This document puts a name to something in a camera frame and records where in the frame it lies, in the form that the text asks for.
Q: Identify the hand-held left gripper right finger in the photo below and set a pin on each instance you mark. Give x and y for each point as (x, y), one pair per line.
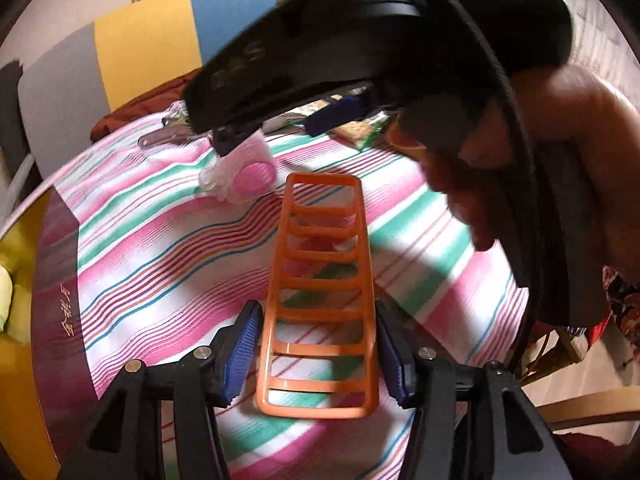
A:
(392, 355)

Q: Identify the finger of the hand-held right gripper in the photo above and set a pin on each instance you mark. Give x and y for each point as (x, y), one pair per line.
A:
(232, 141)
(340, 110)

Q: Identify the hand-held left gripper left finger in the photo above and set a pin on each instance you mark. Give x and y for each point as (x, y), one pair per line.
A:
(242, 345)

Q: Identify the green yellow cracker packet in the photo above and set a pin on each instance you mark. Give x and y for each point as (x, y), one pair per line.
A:
(357, 132)

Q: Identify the pink hair roller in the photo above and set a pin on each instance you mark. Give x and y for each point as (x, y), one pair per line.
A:
(252, 177)

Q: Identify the orange plastic slotted rack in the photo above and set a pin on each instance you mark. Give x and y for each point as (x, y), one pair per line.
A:
(315, 411)

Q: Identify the maroon gold-lined box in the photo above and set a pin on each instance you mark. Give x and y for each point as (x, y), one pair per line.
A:
(60, 310)

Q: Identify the person's right hand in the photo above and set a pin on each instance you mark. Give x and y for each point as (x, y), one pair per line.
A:
(590, 125)

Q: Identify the rust brown cloth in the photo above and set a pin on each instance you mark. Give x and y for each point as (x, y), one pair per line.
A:
(130, 115)

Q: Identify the striped tablecloth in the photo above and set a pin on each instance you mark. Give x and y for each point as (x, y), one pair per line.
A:
(150, 260)

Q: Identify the grey yellow blue chair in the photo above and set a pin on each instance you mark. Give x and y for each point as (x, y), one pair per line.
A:
(145, 45)

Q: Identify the dark floral cloth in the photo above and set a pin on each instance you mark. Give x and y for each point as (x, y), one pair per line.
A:
(622, 300)

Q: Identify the pale yellow packet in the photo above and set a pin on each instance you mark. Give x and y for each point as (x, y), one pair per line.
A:
(4, 295)

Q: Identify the wooden chair frame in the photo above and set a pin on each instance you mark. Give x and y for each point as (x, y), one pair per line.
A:
(590, 405)

